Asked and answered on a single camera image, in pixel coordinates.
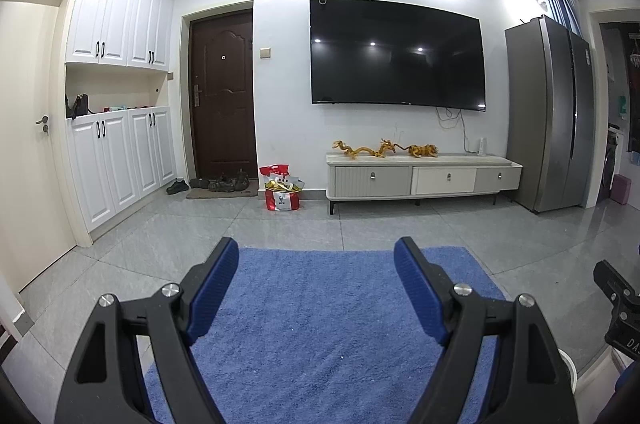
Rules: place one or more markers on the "blue carpet rug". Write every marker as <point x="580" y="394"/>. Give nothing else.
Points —
<point x="316" y="337"/>

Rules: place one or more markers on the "shoes on door mat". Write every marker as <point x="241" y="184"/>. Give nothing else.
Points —
<point x="236" y="183"/>

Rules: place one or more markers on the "white grey TV console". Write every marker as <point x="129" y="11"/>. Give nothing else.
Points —
<point x="396" y="177"/>

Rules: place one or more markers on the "white lower shoe cabinet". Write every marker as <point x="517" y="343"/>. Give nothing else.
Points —
<point x="118" y="158"/>

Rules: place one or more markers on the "stainless steel refrigerator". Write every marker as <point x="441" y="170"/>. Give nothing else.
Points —
<point x="551" y="116"/>

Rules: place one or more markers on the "red white gift bag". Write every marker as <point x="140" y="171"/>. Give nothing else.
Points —
<point x="281" y="188"/>

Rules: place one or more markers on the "wall light switch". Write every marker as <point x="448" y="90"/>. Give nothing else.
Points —
<point x="265" y="52"/>

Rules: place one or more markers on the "cream interior door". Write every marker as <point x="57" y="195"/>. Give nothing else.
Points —
<point x="34" y="227"/>

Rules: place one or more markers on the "dark brown entrance door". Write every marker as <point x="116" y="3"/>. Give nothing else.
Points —
<point x="222" y="95"/>

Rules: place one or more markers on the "golden tiger ornament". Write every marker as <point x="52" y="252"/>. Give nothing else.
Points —
<point x="418" y="151"/>

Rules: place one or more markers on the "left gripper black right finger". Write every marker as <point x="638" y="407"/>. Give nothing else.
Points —
<point x="507" y="344"/>

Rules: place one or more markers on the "black shoe on floor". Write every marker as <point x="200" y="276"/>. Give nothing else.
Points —
<point x="178" y="186"/>

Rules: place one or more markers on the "clear bottle on console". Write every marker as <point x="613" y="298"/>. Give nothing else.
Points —
<point x="482" y="146"/>

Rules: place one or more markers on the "black handbag on cabinet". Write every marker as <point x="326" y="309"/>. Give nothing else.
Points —
<point x="79" y="107"/>

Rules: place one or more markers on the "white upper wall cabinet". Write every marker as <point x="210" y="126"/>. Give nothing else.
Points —
<point x="130" y="33"/>

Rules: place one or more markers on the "golden dragon ornament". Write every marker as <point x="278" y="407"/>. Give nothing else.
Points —
<point x="385" y="147"/>

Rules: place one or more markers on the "large wall-mounted black television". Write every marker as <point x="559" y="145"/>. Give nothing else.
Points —
<point x="391" y="53"/>

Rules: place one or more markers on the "blue striped curtain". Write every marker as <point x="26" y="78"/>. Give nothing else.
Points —
<point x="565" y="12"/>

